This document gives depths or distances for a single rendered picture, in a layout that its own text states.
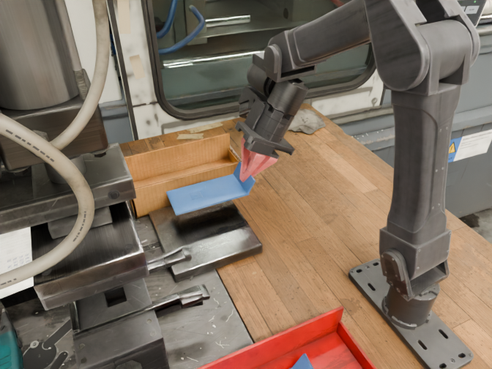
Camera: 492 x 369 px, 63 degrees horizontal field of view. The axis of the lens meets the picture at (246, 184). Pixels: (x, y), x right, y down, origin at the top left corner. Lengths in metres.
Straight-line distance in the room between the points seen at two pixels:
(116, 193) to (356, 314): 0.41
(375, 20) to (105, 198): 0.34
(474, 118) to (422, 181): 1.28
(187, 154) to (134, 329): 0.46
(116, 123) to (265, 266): 0.60
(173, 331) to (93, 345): 0.13
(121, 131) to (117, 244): 0.72
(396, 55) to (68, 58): 0.32
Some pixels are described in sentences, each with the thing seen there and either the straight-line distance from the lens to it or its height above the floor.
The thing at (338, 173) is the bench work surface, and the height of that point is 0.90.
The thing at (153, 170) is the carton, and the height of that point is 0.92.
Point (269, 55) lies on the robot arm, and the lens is 0.66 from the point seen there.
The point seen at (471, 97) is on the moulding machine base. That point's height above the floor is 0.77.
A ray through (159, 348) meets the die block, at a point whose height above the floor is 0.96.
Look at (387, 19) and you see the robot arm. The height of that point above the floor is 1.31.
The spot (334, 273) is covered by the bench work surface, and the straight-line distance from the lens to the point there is 0.71.
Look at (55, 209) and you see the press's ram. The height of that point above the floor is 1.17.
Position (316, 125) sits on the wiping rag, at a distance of 1.08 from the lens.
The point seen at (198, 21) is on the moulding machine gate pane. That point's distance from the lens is 1.05.
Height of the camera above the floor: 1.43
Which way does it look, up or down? 38 degrees down
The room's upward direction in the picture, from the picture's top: straight up
